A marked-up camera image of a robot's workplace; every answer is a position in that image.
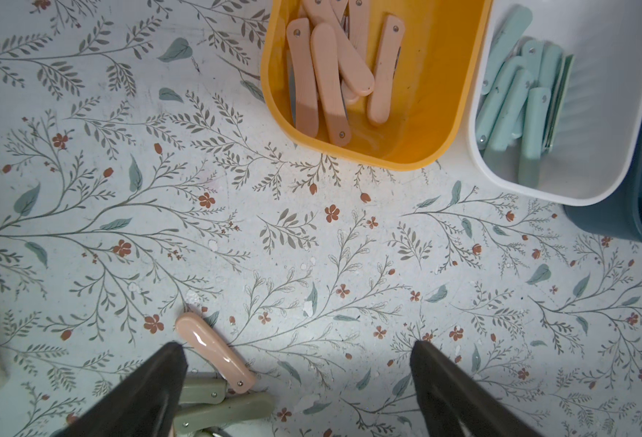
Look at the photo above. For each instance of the floral patterned table mat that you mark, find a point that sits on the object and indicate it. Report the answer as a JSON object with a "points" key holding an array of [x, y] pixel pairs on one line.
{"points": [[142, 176]]}

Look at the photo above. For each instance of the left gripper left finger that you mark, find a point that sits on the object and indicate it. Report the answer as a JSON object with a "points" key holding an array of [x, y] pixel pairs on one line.
{"points": [[143, 404]]}

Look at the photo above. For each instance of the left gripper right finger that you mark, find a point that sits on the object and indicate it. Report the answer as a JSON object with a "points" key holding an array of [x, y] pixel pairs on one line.
{"points": [[452, 404]]}

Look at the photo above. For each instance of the yellow plastic storage box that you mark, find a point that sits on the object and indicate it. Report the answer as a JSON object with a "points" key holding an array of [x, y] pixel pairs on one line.
{"points": [[437, 61]]}

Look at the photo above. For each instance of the pink fruit knife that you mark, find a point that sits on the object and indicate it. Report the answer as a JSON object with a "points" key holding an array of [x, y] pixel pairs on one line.
{"points": [[359, 18], [352, 66], [303, 85], [379, 102], [208, 344], [323, 46]]}

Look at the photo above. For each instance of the olive fruit knife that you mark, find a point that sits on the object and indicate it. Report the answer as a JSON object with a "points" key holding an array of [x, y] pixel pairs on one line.
{"points": [[242, 408], [197, 390]]}

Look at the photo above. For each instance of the mint fruit knife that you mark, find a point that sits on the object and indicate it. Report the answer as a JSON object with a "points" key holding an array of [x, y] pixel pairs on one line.
{"points": [[510, 110], [505, 39], [532, 53], [491, 106], [535, 119], [559, 93], [550, 65]]}

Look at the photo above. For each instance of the white plastic storage box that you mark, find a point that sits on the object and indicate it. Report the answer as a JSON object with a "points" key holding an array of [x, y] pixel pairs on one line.
{"points": [[602, 111]]}

